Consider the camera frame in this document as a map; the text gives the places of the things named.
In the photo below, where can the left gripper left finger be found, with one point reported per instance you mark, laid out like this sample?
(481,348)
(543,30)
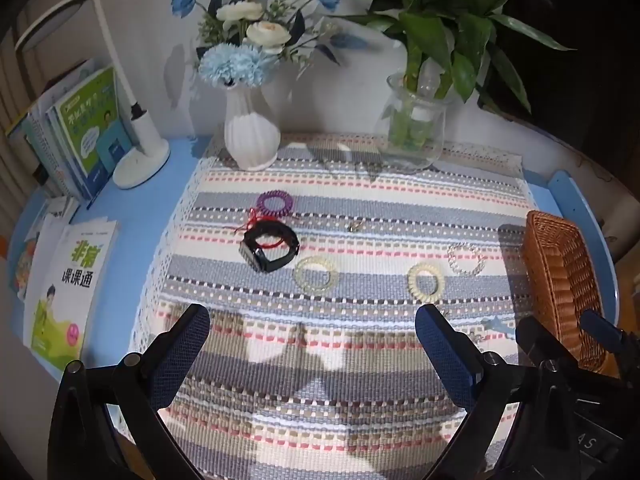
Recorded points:
(82,439)

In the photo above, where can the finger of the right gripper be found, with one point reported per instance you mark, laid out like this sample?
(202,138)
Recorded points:
(611,338)
(540,347)

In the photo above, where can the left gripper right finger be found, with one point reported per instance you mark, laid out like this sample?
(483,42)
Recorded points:
(481,383)

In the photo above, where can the light blue hair clip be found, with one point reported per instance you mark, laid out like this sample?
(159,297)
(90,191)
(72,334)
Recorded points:
(499,326)

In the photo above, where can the small metal earring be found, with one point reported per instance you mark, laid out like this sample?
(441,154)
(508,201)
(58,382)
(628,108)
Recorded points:
(355,226)

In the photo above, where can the black smartwatch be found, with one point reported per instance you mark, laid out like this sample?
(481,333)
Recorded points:
(269,245)

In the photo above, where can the brown wicker basket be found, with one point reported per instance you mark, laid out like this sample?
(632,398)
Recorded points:
(563,284)

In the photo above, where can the lying green white book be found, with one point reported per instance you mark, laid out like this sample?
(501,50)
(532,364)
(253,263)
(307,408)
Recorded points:
(64,282)

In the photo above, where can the striped woven table mat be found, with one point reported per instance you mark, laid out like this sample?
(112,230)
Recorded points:
(314,371)

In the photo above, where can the glass vase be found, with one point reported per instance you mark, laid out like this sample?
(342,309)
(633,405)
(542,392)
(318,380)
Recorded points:
(410,132)

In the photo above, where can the standing green book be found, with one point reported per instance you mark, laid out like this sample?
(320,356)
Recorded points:
(88,124)

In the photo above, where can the stack of standing books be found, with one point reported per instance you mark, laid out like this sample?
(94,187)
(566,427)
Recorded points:
(34,125)

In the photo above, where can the white ribbed vase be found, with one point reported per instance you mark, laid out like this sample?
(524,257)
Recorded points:
(251,134)

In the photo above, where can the green leafy plant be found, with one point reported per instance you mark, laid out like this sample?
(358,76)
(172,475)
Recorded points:
(455,34)

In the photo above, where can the blue and white flower bouquet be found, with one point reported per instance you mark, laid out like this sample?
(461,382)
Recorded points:
(244,41)

